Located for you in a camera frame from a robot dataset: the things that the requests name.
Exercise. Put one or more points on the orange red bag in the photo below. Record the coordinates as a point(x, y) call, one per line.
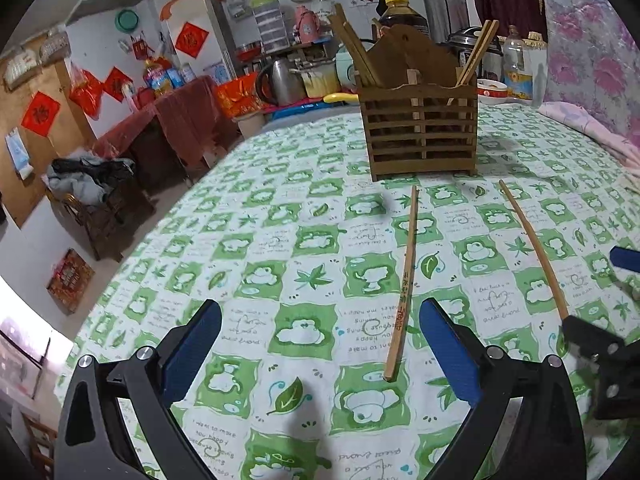
point(239, 95)

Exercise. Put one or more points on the pink floral curtain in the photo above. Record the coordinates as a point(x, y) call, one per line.
point(595, 60)

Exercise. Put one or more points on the red printed box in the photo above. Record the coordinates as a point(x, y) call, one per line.
point(70, 280)

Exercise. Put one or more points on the green checked tablecloth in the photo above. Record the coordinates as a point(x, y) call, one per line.
point(300, 260)

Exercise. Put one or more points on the pile of grey clothes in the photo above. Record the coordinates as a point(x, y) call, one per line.
point(85, 177)

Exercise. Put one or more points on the pink cloth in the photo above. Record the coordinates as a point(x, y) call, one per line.
point(590, 125)

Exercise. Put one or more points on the pink thermos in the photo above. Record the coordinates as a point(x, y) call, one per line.
point(306, 25)

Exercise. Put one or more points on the red and white bowl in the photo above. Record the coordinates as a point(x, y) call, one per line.
point(491, 92)

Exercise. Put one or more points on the brown wooden wall board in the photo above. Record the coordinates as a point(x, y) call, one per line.
point(15, 105)

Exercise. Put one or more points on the blue tray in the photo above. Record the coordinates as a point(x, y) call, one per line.
point(305, 109)

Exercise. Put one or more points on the red hanging decoration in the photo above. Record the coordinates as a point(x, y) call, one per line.
point(86, 92)

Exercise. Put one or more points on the silver pressure cooker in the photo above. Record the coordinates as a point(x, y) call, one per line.
point(457, 42)

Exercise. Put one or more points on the white and blue towel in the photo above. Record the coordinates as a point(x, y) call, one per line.
point(19, 152)

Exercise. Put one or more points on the steel kettle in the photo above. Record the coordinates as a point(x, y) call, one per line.
point(282, 82)

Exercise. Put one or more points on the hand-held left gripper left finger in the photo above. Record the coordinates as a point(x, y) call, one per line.
point(192, 345)

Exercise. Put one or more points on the green plastic basin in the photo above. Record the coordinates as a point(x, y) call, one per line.
point(127, 20)

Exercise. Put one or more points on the cooking oil bottle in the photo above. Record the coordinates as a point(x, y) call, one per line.
point(157, 80)

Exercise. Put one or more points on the white refrigerator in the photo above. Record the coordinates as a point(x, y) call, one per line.
point(220, 30)

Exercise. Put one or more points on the clear plastic bottle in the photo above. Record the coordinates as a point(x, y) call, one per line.
point(516, 70)

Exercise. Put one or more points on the table with red cloth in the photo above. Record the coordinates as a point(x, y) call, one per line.
point(185, 120)

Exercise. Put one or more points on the red diamond paper poster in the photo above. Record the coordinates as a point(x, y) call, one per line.
point(117, 84)
point(41, 113)
point(191, 40)

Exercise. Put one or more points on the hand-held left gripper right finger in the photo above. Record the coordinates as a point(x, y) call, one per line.
point(450, 345)

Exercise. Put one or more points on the plastic drawer tower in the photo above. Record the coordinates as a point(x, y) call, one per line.
point(270, 25)

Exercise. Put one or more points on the dark sauce bottle yellow cap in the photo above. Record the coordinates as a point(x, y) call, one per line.
point(400, 15)

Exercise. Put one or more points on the wooden chair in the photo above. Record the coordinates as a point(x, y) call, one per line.
point(110, 225)

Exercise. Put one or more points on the light green rice cooker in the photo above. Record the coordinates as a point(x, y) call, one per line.
point(346, 67)

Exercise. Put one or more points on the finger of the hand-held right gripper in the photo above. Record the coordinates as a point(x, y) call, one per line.
point(595, 337)
point(625, 259)

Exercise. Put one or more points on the wooden slatted chopstick holder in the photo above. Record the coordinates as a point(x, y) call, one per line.
point(420, 125)

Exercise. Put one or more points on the hanging clear bag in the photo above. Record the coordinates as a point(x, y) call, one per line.
point(20, 67)
point(54, 45)

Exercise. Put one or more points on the beige trash bin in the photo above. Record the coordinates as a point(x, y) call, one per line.
point(252, 125)

